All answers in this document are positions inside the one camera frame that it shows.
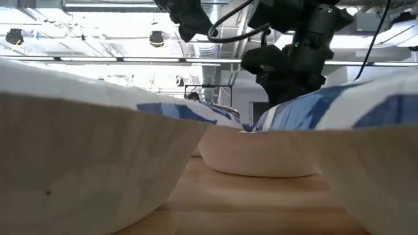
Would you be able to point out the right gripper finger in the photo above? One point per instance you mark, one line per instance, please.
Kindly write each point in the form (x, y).
(307, 91)
(277, 89)

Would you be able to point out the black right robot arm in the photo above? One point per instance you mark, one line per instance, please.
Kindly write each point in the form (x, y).
(313, 23)

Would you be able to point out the long ceiling light strip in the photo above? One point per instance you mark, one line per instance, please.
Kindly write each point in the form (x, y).
(88, 59)

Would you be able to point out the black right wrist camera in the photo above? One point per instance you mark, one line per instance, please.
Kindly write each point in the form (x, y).
(261, 58)

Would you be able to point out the black ceiling camera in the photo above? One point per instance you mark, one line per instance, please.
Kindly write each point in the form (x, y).
(14, 36)
(156, 38)

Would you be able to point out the corrugated silver vertical duct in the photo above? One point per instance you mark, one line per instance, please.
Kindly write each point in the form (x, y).
(209, 75)

